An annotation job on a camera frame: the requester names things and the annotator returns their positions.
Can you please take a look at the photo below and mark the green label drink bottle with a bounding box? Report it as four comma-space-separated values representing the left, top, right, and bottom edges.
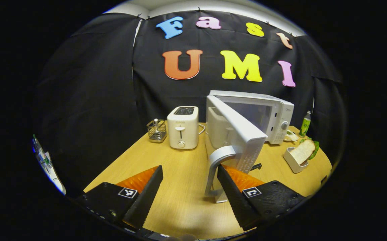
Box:
299, 110, 312, 138

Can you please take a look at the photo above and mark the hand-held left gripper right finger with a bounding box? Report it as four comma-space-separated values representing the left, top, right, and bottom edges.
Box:
217, 164, 307, 232

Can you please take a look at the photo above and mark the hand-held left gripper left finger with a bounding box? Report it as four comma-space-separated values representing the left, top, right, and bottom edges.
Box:
76, 165, 164, 231

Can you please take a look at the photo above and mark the wire mesh basket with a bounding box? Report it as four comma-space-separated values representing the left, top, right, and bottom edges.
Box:
146, 119, 168, 144

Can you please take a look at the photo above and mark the white side table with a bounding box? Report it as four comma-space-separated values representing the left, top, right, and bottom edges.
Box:
41, 151, 67, 195

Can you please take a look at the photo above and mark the sandwich with lettuce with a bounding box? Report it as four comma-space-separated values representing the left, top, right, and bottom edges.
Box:
290, 138, 320, 165

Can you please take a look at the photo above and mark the white toaster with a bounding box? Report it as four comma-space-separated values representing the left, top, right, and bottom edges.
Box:
167, 106, 199, 150

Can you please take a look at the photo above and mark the white sandwich tray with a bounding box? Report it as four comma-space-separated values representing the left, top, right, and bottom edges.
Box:
283, 147, 309, 174

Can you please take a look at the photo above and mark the clear plastic bottle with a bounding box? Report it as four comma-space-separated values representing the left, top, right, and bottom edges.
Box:
33, 135, 52, 168

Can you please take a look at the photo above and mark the white microwave oven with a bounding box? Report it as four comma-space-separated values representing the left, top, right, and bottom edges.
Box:
204, 90, 295, 203

